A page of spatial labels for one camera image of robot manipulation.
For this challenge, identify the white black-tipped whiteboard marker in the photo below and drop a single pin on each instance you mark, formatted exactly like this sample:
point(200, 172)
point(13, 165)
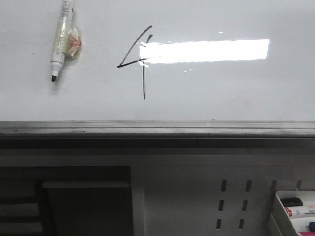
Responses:
point(68, 40)

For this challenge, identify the grey metal whiteboard tray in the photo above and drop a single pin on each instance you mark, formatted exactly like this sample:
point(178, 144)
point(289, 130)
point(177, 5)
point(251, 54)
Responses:
point(129, 129)

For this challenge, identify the white glossy whiteboard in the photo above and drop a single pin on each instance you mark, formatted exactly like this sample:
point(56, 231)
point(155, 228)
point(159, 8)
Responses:
point(161, 60)

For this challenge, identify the white slotted pegboard panel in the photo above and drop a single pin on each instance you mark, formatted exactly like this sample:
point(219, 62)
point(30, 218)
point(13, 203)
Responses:
point(212, 195)

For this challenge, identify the dark framed panel lower left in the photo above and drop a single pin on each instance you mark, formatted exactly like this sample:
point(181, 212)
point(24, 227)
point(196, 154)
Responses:
point(85, 208)

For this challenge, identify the white plastic storage bin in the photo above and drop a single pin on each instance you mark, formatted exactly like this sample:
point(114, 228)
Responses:
point(280, 224)

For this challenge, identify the red and white marker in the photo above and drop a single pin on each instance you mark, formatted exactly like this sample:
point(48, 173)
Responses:
point(300, 211)

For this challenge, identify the pink marker in bin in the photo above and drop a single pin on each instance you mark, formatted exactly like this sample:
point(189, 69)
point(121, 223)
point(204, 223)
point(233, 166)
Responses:
point(306, 233)

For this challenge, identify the blue marker in bin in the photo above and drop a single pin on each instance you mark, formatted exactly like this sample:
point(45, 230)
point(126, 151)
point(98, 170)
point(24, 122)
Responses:
point(312, 226)

